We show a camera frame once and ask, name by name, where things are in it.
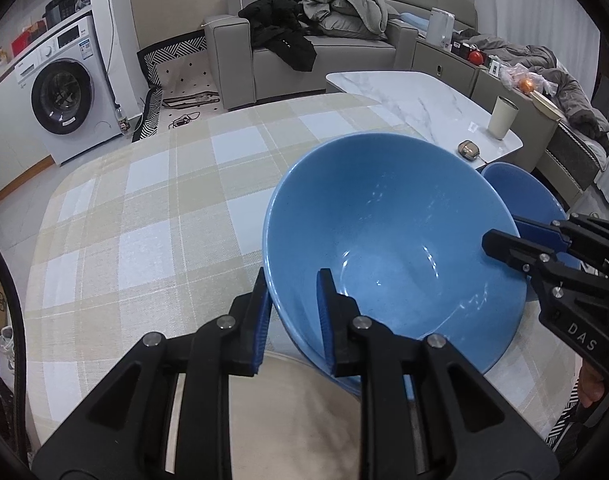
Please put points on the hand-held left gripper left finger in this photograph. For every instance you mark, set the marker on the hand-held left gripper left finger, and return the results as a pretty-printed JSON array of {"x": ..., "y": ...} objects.
[{"x": 258, "y": 340}]

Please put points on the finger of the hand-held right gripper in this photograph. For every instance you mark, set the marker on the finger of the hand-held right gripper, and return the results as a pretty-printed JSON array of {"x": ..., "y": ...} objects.
[
  {"x": 509, "y": 247},
  {"x": 539, "y": 232}
]

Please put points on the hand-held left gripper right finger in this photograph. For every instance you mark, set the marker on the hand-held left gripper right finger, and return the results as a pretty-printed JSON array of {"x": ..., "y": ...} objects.
[{"x": 326, "y": 320}]

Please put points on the cream ribbed plate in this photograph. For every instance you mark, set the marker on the cream ribbed plate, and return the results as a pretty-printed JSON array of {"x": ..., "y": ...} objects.
[{"x": 284, "y": 420}]

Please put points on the large blue bowl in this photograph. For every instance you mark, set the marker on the large blue bowl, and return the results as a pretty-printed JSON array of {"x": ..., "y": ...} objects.
[{"x": 394, "y": 240}]

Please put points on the person's right hand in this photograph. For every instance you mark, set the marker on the person's right hand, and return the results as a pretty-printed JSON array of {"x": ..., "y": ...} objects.
[{"x": 591, "y": 385}]

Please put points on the striped cloth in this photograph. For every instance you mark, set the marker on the striped cloth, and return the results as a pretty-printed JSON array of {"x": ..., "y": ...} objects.
[{"x": 564, "y": 415}]

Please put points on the dark cloth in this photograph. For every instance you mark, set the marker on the dark cloth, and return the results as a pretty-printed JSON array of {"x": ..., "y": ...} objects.
[{"x": 584, "y": 435}]

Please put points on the beige computer mouse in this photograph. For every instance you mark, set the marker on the beige computer mouse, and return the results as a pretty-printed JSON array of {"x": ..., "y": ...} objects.
[{"x": 469, "y": 149}]

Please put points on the beige cup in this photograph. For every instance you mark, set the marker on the beige cup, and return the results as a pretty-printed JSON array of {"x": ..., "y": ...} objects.
[{"x": 501, "y": 117}]

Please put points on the beige book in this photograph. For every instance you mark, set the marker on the beige book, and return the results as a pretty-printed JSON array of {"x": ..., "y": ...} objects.
[{"x": 546, "y": 105}]

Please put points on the grey blanket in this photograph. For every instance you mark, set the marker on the grey blanket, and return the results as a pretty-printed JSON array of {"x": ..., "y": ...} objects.
[{"x": 569, "y": 90}]

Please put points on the orange fruit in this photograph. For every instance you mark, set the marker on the orange fruit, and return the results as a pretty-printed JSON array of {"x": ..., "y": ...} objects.
[{"x": 527, "y": 83}]

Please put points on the clear plastic bag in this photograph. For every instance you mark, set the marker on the clear plastic bag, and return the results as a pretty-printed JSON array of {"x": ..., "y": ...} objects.
[{"x": 514, "y": 77}]

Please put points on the beige checked tablecloth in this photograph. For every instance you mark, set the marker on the beige checked tablecloth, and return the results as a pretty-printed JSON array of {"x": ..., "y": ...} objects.
[{"x": 134, "y": 240}]

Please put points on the small white device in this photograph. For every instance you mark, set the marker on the small white device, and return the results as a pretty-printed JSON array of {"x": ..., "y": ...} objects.
[{"x": 494, "y": 67}]

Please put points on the white marble coffee table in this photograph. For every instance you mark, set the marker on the white marble coffee table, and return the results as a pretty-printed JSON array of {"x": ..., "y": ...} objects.
[{"x": 409, "y": 100}]

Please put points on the red apple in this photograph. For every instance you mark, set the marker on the red apple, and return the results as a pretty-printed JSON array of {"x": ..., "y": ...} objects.
[{"x": 478, "y": 57}]

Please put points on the dark box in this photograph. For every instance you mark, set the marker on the dark box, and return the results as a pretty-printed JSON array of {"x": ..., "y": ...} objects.
[{"x": 463, "y": 50}]

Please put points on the white kettle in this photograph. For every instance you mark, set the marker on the white kettle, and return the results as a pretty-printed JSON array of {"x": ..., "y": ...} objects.
[{"x": 442, "y": 30}]

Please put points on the light blue pillow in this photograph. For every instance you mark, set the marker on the light blue pillow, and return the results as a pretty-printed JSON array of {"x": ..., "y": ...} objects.
[{"x": 414, "y": 21}]

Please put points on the white sneaker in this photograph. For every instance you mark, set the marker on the white sneaker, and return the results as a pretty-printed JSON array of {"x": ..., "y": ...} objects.
[{"x": 5, "y": 342}]

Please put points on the small bottle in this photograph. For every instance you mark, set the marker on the small bottle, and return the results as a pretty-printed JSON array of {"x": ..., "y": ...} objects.
[{"x": 121, "y": 120}]

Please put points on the grey sofa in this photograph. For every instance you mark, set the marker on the grey sofa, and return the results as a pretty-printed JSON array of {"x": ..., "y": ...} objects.
[{"x": 234, "y": 60}]

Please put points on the grey clothes pile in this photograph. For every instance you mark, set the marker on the grey clothes pile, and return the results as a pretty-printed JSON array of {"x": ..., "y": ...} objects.
[{"x": 354, "y": 7}]

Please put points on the white washing machine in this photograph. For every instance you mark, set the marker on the white washing machine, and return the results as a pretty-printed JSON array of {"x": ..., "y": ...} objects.
[{"x": 69, "y": 95}]

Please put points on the white cabinet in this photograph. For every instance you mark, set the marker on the white cabinet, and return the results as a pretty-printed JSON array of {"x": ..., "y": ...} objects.
[{"x": 9, "y": 140}]

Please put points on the red box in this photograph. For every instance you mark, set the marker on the red box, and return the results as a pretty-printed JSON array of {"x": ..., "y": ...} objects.
[{"x": 29, "y": 42}]

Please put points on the yellow bottle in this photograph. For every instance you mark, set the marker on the yellow bottle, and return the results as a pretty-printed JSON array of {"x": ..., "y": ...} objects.
[{"x": 3, "y": 54}]

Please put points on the black pressure cooker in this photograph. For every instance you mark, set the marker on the black pressure cooker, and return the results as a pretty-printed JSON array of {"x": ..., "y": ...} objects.
[{"x": 62, "y": 10}]

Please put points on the black metal frame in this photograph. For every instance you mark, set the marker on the black metal frame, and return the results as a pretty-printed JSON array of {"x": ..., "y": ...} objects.
[{"x": 189, "y": 100}]

